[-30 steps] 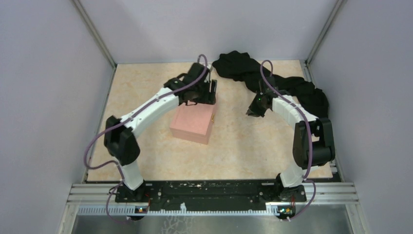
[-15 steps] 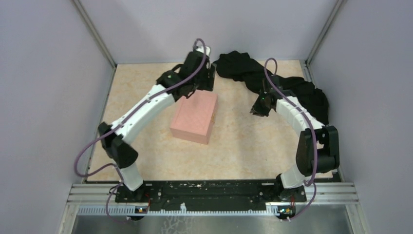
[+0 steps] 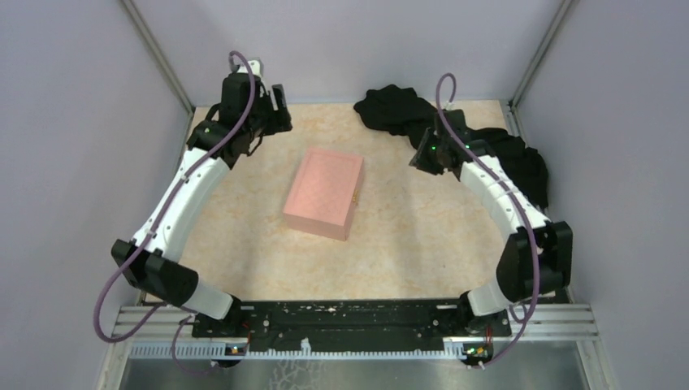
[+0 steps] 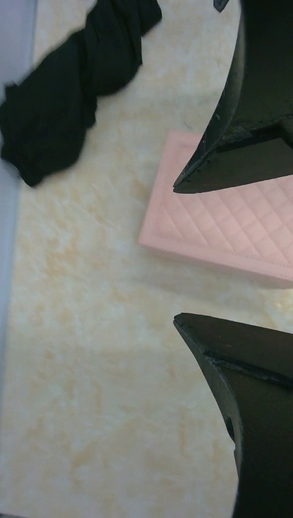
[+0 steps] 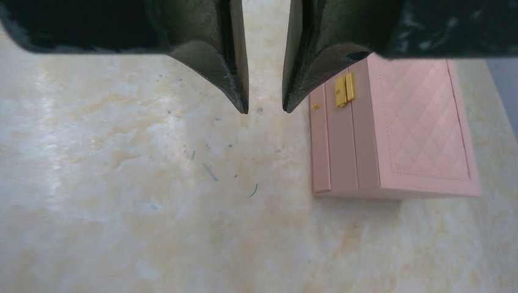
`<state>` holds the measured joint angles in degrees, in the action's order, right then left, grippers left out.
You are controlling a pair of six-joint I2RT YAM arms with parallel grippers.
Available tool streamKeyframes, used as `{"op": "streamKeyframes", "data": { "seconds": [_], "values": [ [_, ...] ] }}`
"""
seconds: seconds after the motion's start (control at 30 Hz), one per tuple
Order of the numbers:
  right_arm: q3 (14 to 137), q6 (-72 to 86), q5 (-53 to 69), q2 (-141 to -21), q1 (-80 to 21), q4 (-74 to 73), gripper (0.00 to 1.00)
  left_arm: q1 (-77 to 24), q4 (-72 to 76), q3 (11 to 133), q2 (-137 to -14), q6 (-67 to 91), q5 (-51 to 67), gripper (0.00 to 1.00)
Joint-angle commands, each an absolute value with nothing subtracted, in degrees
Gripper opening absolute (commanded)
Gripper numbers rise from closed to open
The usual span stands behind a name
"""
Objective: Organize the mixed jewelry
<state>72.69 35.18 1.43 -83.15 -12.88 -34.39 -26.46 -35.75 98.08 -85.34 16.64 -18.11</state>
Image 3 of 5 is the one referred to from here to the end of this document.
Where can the pink jewelry box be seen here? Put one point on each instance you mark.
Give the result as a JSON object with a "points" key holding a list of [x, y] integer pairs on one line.
{"points": [[324, 193]]}

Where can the white slotted cable duct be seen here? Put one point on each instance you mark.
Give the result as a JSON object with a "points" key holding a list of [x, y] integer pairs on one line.
{"points": [[225, 351]]}

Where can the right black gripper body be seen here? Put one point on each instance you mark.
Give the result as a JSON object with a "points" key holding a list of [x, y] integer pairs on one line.
{"points": [[441, 145]]}

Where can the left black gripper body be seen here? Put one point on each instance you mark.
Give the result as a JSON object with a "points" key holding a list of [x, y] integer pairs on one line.
{"points": [[265, 121]]}

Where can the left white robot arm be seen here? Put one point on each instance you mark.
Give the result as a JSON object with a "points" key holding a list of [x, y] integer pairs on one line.
{"points": [[247, 112]]}

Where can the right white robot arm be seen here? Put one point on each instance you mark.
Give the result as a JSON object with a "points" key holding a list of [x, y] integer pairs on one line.
{"points": [[538, 252]]}

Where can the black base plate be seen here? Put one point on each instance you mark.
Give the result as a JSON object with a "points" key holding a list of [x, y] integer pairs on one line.
{"points": [[356, 326]]}

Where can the black cloth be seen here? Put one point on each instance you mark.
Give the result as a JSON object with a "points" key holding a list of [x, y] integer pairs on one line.
{"points": [[401, 112]]}

